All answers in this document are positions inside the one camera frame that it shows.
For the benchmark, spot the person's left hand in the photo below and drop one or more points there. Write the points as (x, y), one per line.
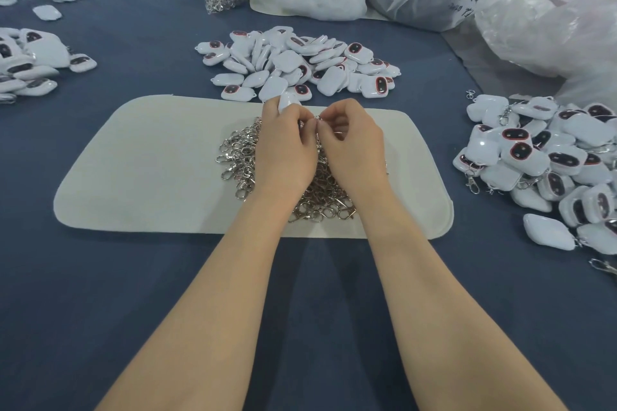
(282, 153)

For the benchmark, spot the person's right hand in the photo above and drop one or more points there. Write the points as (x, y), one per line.
(357, 148)

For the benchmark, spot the white fob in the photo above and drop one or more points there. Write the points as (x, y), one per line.
(287, 101)

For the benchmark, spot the person's right forearm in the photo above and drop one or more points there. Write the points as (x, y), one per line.
(445, 309)

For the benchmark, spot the person's left forearm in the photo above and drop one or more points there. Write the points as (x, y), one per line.
(207, 309)

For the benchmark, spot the cream felt work mat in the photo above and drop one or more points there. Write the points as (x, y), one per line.
(140, 165)

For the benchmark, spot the crumpled clear plastic bag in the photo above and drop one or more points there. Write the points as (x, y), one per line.
(554, 30)

